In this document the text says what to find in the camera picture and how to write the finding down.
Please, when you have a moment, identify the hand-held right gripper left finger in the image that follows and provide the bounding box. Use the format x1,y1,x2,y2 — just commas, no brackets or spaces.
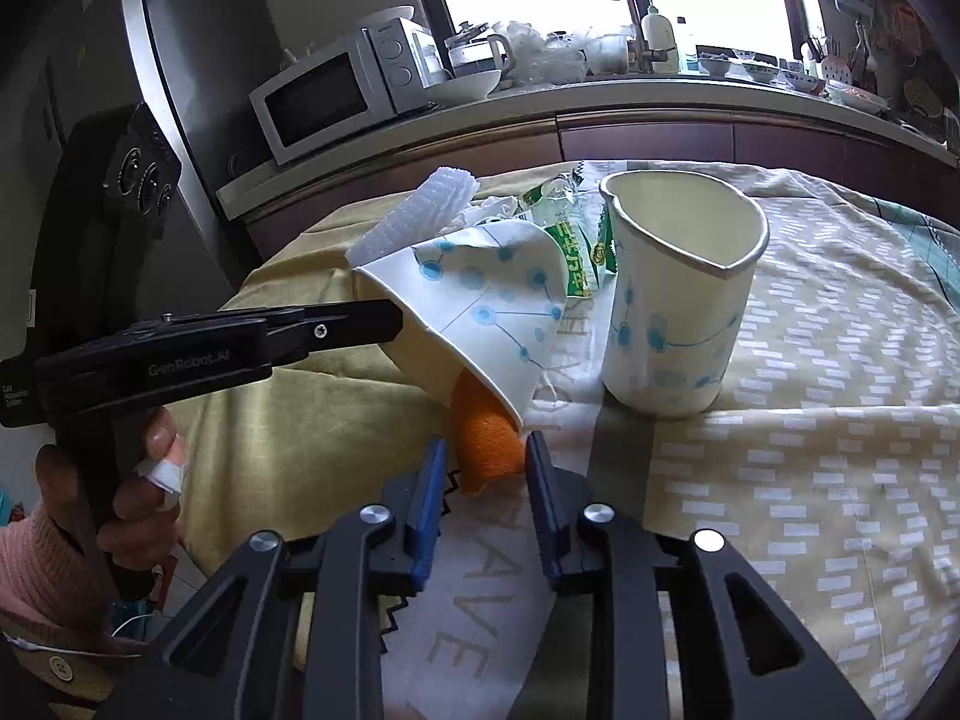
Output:
94,435,451,720

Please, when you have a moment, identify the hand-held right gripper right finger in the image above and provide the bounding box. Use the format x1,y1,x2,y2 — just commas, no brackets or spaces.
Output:
510,431,875,720

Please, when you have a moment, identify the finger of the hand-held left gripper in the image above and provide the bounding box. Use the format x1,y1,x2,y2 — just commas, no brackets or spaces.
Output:
262,298,404,374

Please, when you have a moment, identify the orange sponge ball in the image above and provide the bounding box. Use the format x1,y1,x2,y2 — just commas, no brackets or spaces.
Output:
450,371,526,497

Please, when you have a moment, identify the crushed dotted paper cup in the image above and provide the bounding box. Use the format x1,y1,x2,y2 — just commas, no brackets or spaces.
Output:
352,219,569,430

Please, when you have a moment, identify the person's left hand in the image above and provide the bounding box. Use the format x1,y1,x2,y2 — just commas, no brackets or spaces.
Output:
36,405,187,587

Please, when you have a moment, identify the crumpled white tissue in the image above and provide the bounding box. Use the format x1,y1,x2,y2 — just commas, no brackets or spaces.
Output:
442,195,526,235

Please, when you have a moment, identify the green snack wrapper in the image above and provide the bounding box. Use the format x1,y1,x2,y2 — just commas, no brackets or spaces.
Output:
546,208,620,298

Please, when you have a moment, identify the white microwave oven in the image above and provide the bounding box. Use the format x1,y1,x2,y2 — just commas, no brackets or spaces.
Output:
249,17,445,166

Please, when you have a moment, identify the clear plastic wrapper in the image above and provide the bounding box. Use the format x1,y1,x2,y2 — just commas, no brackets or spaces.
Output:
521,165,595,220

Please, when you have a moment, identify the wide white bowl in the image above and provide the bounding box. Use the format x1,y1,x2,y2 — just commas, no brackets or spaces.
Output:
422,69,503,107

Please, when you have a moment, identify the yellow tablecloth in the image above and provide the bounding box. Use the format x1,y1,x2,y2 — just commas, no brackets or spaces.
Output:
176,160,960,720

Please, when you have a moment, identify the grey refrigerator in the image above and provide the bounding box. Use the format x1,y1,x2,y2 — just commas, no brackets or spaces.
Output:
0,0,301,368

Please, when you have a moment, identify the small white bowl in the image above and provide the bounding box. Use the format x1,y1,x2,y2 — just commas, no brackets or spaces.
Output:
358,5,416,32

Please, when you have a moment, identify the white kitchen counter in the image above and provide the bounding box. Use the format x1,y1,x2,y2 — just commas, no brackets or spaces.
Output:
216,69,960,222

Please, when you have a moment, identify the beige buttoned garment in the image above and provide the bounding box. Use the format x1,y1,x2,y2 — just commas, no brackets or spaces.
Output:
0,607,155,720

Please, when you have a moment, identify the pile of clear plastic containers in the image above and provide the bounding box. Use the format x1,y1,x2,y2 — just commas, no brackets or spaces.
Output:
495,19,640,85

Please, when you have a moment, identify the brown kitchen cabinet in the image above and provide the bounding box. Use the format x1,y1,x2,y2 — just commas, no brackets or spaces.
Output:
241,109,960,278

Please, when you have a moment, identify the metal kitchen faucet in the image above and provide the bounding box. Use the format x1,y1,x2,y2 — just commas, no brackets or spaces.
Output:
600,0,670,76

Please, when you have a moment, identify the white soap bottle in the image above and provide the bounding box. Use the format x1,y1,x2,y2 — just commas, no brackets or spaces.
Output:
643,4,680,74

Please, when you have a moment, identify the clear bottle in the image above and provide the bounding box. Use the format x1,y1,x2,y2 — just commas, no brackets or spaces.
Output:
675,15,700,74

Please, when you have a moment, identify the group of patterned dishes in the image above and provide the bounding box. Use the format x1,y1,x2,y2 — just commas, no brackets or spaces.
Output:
696,45,820,89

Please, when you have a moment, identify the utensil holder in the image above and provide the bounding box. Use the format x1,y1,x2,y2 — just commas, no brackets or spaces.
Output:
799,30,872,92

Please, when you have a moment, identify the thin white cable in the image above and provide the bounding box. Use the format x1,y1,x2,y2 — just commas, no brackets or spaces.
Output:
0,610,164,659

